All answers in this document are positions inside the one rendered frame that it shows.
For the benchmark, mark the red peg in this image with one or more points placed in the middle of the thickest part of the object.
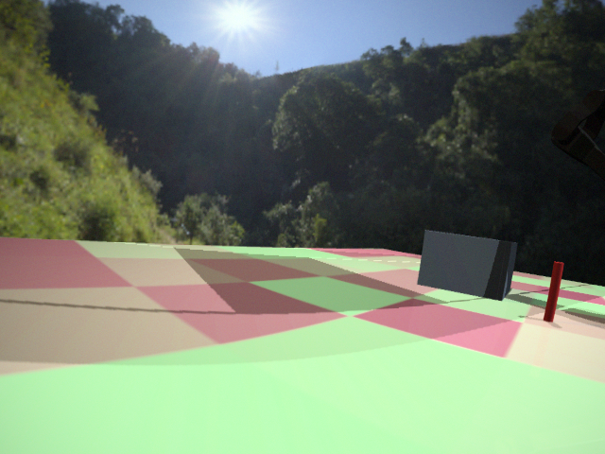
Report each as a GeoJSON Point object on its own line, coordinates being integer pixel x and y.
{"type": "Point", "coordinates": [553, 293]}

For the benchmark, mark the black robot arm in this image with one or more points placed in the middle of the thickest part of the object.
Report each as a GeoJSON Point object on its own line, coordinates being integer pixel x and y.
{"type": "Point", "coordinates": [579, 142]}

